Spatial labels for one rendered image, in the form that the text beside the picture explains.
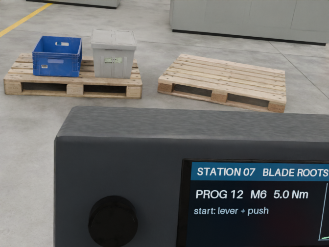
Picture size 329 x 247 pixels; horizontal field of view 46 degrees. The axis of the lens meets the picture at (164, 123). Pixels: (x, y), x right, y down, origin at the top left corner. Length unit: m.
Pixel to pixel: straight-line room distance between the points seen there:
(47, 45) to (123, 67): 0.93
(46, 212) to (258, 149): 1.97
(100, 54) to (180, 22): 2.99
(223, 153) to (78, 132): 0.09
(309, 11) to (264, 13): 0.71
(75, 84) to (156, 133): 3.29
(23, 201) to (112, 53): 1.73
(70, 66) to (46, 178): 1.41
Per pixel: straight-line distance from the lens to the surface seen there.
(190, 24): 6.36
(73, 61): 3.56
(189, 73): 3.96
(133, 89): 3.53
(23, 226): 2.11
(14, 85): 3.59
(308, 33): 6.81
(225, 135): 0.24
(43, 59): 3.58
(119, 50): 3.51
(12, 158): 2.66
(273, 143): 0.24
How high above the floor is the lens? 1.36
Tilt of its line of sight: 26 degrees down
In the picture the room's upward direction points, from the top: 6 degrees clockwise
